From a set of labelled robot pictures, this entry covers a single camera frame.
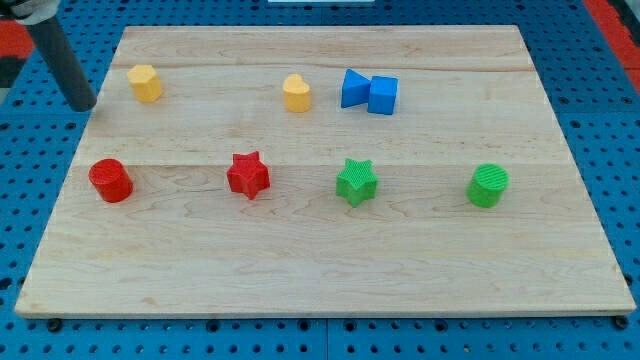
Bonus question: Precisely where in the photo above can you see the yellow heart block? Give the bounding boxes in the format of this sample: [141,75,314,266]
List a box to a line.
[282,74,311,113]

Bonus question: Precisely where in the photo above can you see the red cylinder block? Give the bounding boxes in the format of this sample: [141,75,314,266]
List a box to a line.
[88,158,133,203]

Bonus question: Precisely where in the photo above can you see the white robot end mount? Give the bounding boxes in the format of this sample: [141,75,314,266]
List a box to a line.
[1,0,61,25]

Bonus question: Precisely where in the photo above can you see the wooden board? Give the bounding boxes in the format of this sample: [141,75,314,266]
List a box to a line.
[15,25,636,319]

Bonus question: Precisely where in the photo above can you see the blue triangle block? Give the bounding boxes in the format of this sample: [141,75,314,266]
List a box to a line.
[341,69,371,108]

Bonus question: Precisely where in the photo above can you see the green star block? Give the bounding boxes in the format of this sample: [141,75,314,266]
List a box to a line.
[336,158,378,207]

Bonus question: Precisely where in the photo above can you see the green cylinder block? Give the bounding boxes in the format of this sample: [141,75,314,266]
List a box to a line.
[466,163,510,208]

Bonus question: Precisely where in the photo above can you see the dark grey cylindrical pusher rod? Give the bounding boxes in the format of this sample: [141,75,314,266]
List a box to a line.
[26,16,97,112]

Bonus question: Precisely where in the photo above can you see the yellow hexagon block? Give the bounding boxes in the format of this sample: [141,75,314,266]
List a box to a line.
[127,64,163,103]

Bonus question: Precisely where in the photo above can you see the blue cube block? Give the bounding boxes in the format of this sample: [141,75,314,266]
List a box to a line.
[367,76,398,115]

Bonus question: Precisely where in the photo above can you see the red star block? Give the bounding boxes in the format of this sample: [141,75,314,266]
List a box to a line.
[226,151,270,200]

